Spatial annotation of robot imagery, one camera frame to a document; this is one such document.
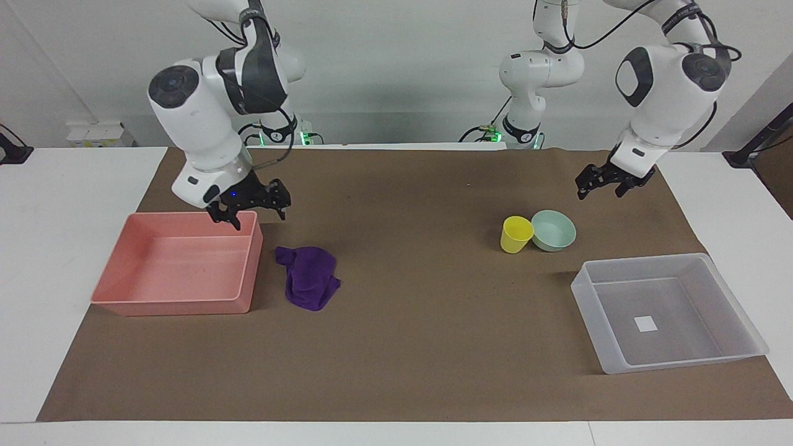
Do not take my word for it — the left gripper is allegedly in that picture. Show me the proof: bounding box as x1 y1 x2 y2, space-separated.
574 144 657 201

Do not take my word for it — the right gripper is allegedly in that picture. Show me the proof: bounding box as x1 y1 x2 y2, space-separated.
206 173 292 232

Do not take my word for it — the white cardboard box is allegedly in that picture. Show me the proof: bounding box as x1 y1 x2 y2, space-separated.
66 121 136 149

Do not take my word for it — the pale green bowl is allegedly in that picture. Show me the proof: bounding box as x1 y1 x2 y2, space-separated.
530 209 577 253

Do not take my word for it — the purple cloth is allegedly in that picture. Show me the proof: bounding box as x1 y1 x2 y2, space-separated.
274 245 342 312

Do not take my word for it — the pink plastic bin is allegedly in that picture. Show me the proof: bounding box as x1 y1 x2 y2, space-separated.
90 211 263 317

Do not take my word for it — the yellow plastic cup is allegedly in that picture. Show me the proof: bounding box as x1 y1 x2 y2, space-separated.
500 216 535 255

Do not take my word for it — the clear plastic bin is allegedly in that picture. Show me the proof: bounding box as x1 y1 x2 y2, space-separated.
570 252 771 375

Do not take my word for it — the black stand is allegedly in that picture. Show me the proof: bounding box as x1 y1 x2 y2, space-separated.
0 123 34 165
722 102 793 170

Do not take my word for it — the black cable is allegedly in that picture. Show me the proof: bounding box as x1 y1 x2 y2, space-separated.
458 94 515 142
238 107 299 172
556 0 659 51
670 25 743 151

